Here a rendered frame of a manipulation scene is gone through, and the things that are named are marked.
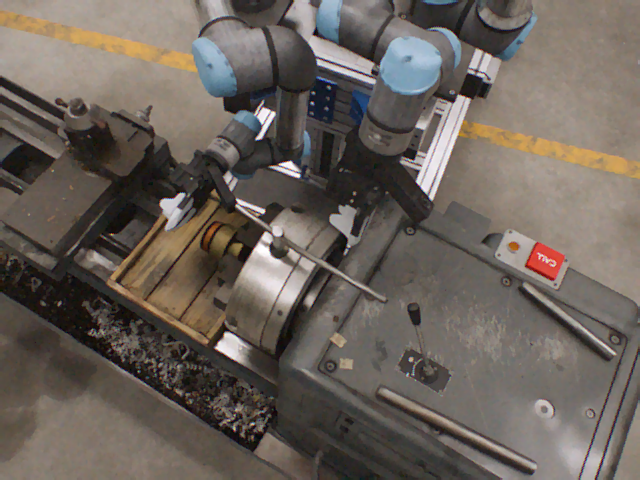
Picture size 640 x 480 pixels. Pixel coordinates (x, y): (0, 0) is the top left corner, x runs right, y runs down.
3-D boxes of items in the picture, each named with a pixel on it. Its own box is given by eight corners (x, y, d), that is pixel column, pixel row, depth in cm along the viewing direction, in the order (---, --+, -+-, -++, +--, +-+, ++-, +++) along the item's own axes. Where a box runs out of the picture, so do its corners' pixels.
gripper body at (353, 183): (341, 176, 100) (362, 117, 92) (386, 200, 99) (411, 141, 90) (321, 199, 95) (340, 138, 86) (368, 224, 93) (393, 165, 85)
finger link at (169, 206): (149, 220, 134) (174, 191, 138) (170, 233, 132) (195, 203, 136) (146, 213, 131) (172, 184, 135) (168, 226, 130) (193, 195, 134)
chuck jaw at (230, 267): (270, 275, 126) (238, 317, 119) (268, 288, 130) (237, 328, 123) (226, 251, 128) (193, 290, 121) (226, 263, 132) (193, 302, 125)
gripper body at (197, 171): (170, 197, 141) (200, 161, 146) (200, 213, 140) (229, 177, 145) (165, 179, 135) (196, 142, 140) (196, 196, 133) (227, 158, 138)
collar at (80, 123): (106, 113, 141) (103, 105, 139) (84, 136, 138) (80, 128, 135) (80, 99, 143) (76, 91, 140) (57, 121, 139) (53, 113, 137)
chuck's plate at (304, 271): (345, 260, 148) (354, 204, 119) (278, 369, 137) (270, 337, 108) (333, 253, 149) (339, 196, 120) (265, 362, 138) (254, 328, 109)
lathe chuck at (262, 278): (333, 253, 149) (339, 196, 120) (265, 362, 138) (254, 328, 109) (302, 236, 150) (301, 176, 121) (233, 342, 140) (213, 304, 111)
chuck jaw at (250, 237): (286, 256, 131) (306, 210, 126) (277, 264, 126) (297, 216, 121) (244, 233, 133) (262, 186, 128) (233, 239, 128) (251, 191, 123)
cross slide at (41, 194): (164, 138, 163) (161, 128, 158) (56, 259, 145) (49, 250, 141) (115, 112, 166) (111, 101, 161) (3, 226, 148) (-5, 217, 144)
